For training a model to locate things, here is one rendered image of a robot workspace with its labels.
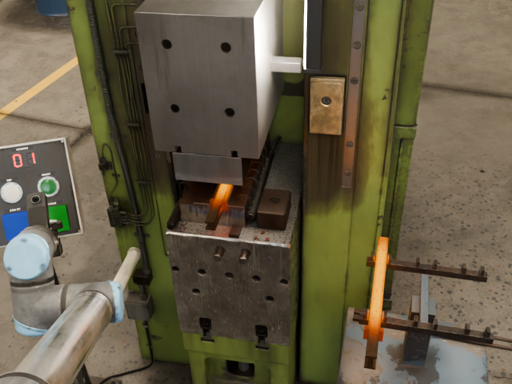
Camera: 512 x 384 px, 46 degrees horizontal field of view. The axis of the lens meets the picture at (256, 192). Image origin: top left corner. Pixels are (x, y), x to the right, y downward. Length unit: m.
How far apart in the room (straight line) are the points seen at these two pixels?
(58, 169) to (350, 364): 0.98
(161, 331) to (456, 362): 1.19
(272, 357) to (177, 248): 0.54
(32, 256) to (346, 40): 0.92
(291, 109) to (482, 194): 1.76
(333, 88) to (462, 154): 2.35
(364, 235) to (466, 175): 1.85
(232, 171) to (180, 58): 0.35
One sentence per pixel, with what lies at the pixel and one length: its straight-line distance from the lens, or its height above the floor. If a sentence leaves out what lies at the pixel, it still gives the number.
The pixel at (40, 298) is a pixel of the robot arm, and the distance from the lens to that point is 1.38.
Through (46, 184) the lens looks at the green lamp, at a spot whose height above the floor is 1.10.
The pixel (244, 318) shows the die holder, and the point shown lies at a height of 0.58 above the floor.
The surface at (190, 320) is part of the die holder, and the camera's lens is 2.09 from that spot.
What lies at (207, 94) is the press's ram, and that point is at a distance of 1.59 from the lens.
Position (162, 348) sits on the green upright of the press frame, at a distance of 2.60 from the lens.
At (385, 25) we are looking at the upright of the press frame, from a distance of 1.61.
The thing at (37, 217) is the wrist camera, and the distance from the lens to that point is 1.55.
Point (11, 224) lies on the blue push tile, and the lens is 1.83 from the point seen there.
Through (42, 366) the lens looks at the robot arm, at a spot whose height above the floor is 1.35.
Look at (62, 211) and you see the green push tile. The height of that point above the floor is 1.03.
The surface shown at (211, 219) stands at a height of 1.01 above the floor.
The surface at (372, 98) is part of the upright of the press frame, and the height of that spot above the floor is 1.29.
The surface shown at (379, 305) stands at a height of 0.95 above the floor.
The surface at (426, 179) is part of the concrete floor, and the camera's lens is 3.66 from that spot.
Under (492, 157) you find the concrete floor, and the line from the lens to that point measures 3.96.
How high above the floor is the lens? 2.09
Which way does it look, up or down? 37 degrees down
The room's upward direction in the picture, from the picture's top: 2 degrees counter-clockwise
